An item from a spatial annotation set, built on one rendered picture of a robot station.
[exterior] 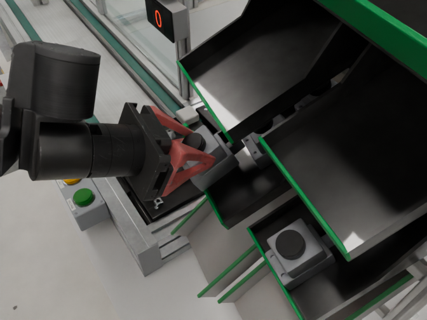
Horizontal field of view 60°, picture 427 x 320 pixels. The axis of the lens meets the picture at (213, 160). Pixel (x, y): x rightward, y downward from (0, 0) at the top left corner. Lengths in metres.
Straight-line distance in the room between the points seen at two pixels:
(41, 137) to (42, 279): 0.57
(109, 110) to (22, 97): 0.75
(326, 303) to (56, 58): 0.36
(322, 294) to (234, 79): 0.26
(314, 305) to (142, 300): 0.44
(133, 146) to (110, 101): 0.75
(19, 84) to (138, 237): 0.47
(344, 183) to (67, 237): 0.72
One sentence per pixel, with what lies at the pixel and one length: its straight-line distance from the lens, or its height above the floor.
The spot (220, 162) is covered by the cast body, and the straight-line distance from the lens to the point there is 0.47.
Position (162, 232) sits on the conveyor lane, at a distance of 0.77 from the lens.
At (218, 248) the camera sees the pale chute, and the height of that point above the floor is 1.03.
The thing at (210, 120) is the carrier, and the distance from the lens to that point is 0.95.
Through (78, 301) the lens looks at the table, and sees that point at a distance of 0.85.
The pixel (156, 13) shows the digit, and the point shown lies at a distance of 0.90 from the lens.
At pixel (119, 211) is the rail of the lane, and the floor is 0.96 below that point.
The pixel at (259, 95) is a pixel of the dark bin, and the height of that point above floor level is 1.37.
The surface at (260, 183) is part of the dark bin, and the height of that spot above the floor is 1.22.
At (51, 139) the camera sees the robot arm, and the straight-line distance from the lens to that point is 0.36.
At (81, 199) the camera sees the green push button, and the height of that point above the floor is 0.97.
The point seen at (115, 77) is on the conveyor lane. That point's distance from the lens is 1.23.
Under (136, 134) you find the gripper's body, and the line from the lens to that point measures 0.40.
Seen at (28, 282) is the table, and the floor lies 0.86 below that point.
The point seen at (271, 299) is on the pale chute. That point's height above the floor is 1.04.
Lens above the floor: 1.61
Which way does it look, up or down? 48 degrees down
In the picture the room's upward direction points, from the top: straight up
